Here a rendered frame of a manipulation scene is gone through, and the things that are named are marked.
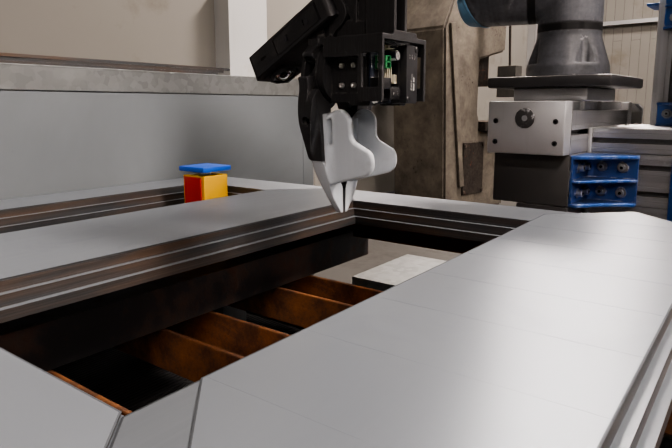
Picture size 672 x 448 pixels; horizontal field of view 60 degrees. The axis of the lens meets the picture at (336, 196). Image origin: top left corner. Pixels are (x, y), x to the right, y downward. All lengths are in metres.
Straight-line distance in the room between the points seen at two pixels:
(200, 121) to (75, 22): 2.76
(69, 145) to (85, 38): 2.90
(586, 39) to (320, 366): 0.95
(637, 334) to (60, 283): 0.45
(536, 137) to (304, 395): 0.80
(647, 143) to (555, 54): 0.23
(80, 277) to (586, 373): 0.42
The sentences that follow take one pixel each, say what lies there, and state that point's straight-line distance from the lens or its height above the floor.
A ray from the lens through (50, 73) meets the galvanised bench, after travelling 1.07.
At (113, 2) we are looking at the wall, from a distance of 4.09.
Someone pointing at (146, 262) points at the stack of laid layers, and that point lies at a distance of 0.61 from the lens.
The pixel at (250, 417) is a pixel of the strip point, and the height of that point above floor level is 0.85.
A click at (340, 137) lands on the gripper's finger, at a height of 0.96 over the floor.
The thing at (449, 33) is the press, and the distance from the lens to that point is 5.18.
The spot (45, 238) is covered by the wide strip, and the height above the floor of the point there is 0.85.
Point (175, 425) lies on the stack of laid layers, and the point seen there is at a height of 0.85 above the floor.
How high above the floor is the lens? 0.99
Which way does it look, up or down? 9 degrees down
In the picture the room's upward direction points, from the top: straight up
